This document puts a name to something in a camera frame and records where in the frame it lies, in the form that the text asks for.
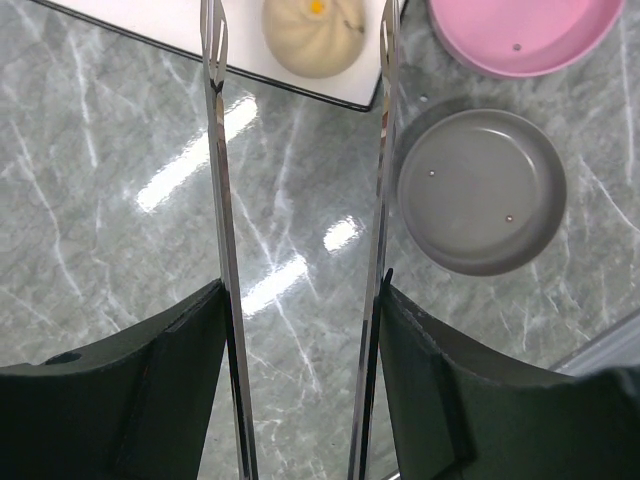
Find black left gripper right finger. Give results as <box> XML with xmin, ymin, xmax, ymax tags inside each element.
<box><xmin>379</xmin><ymin>281</ymin><xmax>639</xmax><ymax>479</ymax></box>

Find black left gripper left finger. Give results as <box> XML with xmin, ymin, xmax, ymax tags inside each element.
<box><xmin>1</xmin><ymin>281</ymin><xmax>226</xmax><ymax>479</ymax></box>

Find pink round lid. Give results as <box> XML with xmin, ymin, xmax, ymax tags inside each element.
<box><xmin>428</xmin><ymin>0</ymin><xmax>625</xmax><ymax>79</ymax></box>

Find steel food tongs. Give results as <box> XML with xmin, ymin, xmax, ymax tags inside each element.
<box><xmin>200</xmin><ymin>1</ymin><xmax>400</xmax><ymax>479</ymax></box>

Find white steamed bun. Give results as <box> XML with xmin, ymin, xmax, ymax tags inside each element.
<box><xmin>262</xmin><ymin>0</ymin><xmax>367</xmax><ymax>79</ymax></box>

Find grey round lid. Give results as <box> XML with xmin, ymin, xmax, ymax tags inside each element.
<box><xmin>395</xmin><ymin>109</ymin><xmax>568</xmax><ymax>277</ymax></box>

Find white square plate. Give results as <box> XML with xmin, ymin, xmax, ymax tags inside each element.
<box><xmin>45</xmin><ymin>1</ymin><xmax>384</xmax><ymax>112</ymax></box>

